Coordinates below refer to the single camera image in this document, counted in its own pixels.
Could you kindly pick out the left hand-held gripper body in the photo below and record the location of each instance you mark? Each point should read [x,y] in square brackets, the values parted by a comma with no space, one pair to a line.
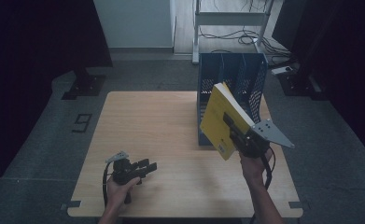
[124,172]

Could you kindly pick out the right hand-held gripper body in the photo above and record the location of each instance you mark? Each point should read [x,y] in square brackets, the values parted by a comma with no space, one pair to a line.
[258,137]

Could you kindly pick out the yellow book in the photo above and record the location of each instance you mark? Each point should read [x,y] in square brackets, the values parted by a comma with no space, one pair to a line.
[219,124]

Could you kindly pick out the blue file rack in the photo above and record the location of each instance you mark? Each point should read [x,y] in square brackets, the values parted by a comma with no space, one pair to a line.
[242,71]

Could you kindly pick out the person's left hand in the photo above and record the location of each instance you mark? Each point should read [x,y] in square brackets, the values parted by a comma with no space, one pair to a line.
[118,196]

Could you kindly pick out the person's right hand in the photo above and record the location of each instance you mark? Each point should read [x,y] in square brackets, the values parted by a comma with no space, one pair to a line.
[253,168]

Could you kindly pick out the grey tape strip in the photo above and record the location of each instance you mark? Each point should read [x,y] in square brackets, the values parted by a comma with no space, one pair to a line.
[298,204]
[71,204]

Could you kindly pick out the black stand base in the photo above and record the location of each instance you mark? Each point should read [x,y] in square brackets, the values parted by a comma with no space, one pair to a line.
[298,85]
[85,85]

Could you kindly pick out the white power strip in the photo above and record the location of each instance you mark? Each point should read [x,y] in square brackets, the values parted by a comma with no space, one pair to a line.
[281,70]

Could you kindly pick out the dark curtain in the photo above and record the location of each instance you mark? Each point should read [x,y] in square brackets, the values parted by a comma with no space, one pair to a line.
[30,46]
[342,46]

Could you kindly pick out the white metal desk frame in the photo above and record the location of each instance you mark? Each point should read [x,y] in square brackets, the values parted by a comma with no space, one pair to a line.
[230,18]

